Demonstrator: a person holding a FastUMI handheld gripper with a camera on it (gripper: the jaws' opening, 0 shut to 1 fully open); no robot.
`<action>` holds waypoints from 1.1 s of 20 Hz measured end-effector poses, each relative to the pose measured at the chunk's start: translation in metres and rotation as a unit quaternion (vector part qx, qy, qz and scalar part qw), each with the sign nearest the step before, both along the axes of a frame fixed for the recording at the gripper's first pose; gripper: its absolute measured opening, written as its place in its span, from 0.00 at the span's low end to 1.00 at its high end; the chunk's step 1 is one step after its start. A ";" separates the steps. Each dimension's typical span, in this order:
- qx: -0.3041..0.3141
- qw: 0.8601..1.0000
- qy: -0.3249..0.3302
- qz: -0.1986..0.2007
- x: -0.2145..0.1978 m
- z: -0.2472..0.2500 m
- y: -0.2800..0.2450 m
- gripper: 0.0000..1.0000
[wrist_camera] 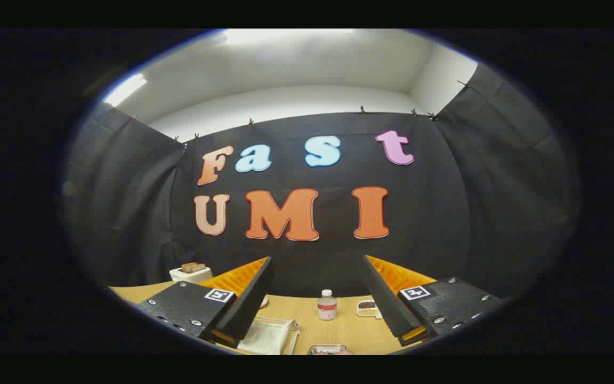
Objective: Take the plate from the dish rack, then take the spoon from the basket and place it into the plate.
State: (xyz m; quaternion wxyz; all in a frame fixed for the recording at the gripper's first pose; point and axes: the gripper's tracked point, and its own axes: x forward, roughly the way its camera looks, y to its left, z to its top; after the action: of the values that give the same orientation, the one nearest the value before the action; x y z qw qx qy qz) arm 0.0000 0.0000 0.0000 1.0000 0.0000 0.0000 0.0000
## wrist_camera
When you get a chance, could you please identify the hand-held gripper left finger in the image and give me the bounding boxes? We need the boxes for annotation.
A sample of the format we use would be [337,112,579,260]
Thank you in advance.
[135,256,274,348]

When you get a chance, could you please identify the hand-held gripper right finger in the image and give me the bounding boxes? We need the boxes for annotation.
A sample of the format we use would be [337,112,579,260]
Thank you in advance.
[361,255,505,346]

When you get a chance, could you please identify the white wire dish rack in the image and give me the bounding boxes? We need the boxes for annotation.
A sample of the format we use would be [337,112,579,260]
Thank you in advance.
[237,316,301,355]

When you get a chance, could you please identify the white divided snack dish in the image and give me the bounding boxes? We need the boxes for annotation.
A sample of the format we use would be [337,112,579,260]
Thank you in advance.
[356,300,383,319]

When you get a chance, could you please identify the white toaster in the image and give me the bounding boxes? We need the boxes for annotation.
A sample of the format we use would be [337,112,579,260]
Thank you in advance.
[169,262,213,284]

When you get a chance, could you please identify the clear bottle with red label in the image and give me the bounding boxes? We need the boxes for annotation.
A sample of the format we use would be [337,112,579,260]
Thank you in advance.
[317,289,337,321]

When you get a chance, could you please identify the ceiling light panel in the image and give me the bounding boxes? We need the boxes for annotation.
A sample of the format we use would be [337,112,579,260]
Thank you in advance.
[103,74,148,107]
[222,29,356,46]

